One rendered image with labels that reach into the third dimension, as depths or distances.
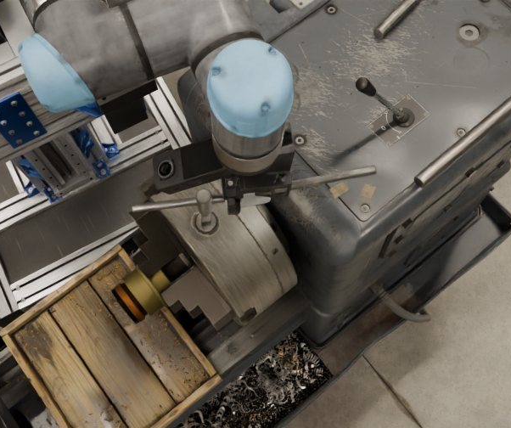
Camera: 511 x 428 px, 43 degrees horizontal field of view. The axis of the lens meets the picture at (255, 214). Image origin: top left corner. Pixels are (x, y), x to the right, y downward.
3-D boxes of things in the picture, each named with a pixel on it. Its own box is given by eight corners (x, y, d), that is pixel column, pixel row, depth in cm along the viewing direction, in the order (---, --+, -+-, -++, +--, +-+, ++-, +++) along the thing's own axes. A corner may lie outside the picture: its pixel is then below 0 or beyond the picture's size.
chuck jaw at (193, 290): (210, 254, 113) (250, 303, 108) (215, 264, 118) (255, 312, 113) (159, 293, 111) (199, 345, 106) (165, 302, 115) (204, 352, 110)
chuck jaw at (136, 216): (188, 230, 117) (156, 181, 110) (199, 241, 113) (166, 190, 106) (139, 267, 115) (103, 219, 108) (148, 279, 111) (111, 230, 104)
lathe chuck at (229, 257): (182, 188, 136) (169, 131, 105) (276, 306, 130) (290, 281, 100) (147, 213, 134) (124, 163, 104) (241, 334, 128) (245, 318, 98)
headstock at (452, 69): (383, 21, 158) (412, -110, 122) (529, 155, 144) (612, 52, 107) (190, 160, 147) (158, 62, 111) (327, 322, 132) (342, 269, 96)
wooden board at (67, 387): (123, 248, 140) (119, 243, 136) (223, 380, 129) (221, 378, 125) (5, 335, 134) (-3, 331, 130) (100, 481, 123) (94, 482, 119)
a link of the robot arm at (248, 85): (272, 16, 57) (311, 98, 55) (266, 74, 67) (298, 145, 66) (189, 45, 56) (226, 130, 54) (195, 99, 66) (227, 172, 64)
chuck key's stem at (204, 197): (199, 225, 98) (196, 204, 87) (198, 211, 99) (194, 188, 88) (214, 223, 98) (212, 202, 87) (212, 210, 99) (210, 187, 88)
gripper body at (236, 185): (288, 200, 81) (298, 169, 70) (220, 208, 81) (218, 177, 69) (279, 143, 83) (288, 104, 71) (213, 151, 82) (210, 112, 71)
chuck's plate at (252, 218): (195, 178, 136) (186, 119, 106) (289, 295, 131) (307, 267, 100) (182, 188, 136) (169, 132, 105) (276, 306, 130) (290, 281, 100)
